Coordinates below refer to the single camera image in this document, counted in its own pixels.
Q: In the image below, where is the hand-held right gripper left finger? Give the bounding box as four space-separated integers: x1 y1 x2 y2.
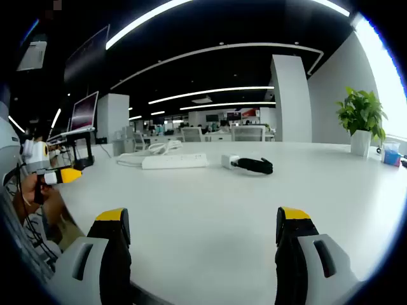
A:
47 208 132 305

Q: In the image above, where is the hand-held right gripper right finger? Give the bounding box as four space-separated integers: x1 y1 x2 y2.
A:
275 206 366 305

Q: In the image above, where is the white power strip cable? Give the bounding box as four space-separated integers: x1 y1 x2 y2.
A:
116 140 184 166

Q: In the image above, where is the white power strip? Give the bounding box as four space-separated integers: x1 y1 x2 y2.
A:
141 152 210 170

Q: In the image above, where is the black charger cable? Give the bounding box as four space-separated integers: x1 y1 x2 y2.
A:
231 156 274 175

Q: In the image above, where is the white charger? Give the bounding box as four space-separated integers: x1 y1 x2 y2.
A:
221 154 240 171

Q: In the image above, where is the white desk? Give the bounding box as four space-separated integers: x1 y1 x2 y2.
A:
53 139 407 305

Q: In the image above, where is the long ceiling light strip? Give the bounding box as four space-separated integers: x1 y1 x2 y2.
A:
104 0 195 51
179 101 277 111
148 85 275 105

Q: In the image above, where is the person's left hand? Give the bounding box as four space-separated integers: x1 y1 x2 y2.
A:
19 173 55 204

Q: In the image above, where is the person's light grey clothing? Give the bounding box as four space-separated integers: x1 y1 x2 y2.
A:
0 101 25 191

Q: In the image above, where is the white office chair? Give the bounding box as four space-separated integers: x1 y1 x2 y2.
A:
133 130 150 153
230 125 266 142
180 126 204 143

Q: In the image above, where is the white hanging ceiling panel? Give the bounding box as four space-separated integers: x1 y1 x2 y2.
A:
15 39 48 72

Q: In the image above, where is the large dark hanging screen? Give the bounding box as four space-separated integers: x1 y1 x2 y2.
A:
63 24 111 86

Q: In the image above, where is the green plant in white pot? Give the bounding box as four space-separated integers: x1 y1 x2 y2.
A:
335 86 389 157

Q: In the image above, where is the row of white office desks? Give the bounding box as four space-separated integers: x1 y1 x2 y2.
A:
111 125 276 153

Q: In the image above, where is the blue tissue box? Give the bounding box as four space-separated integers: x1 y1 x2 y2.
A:
382 141 402 166

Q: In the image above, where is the thin black cable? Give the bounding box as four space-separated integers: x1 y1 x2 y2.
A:
6 165 58 264

